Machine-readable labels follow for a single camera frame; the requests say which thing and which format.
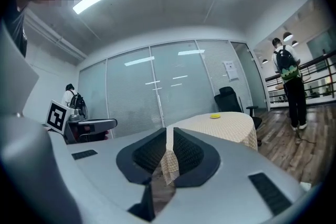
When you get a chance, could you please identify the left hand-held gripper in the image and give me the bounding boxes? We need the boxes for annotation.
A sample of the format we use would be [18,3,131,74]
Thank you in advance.
[45,99,118,145]

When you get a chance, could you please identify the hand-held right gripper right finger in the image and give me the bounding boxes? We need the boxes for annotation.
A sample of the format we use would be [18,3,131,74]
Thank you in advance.
[156,127,312,224]

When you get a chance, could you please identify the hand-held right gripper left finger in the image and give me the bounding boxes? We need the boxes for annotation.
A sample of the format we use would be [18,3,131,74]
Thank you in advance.
[48,127,169,224]

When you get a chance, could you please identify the checkered yellow tablecloth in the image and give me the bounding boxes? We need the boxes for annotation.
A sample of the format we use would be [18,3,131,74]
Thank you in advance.
[160,112,259,187]

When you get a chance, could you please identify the black office chair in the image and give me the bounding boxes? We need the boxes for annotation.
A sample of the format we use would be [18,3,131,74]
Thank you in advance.
[214,86,263,131]

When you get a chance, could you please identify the white ceiling pipes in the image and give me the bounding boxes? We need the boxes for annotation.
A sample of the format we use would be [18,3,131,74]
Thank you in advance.
[25,12,89,61]

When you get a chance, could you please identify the white paper notice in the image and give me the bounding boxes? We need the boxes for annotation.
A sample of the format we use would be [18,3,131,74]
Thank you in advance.
[223,60,240,81]

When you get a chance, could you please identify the person's black shirt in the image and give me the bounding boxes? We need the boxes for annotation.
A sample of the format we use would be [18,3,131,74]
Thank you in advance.
[2,5,28,58]

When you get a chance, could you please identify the black metal railing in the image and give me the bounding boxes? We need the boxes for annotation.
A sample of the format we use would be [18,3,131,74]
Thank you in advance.
[264,49,336,104]

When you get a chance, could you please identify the thin floor cable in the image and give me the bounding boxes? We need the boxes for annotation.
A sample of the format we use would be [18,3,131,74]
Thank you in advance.
[293,127,320,145]

